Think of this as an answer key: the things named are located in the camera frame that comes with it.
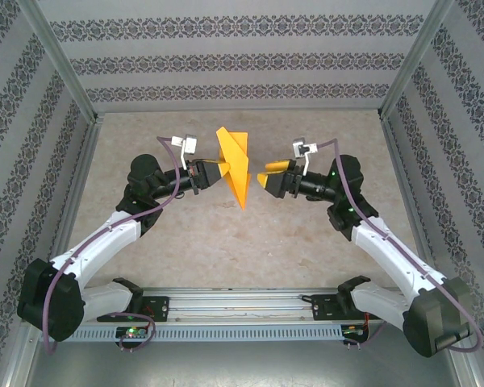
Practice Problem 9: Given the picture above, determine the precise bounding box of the aluminium table side rail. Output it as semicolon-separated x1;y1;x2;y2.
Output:
40;116;105;293
381;116;443;290

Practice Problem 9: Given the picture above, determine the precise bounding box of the aluminium frame post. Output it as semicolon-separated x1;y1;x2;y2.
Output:
378;0;459;122
19;0;106;125

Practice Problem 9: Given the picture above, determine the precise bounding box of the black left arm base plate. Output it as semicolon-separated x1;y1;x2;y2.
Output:
96;296;171;323

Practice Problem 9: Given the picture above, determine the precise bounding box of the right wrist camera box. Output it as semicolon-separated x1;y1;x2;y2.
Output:
291;138;319;177

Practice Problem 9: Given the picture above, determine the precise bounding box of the grey slotted cable duct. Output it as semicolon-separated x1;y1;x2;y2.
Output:
76;325;344;343

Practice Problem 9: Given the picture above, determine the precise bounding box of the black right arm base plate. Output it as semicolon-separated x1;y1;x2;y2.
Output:
312;293;384;323

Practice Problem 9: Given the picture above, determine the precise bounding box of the left controller board with LEDs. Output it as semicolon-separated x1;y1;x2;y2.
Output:
116;326;148;339

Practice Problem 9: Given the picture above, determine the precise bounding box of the orange paper sheet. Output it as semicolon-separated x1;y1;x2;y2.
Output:
215;126;251;210

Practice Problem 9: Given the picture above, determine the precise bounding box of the grey metal sheet tray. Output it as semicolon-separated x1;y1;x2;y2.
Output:
7;340;481;387

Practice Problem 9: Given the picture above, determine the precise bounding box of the aluminium mounting rail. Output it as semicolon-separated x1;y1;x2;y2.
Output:
80;286;408;323

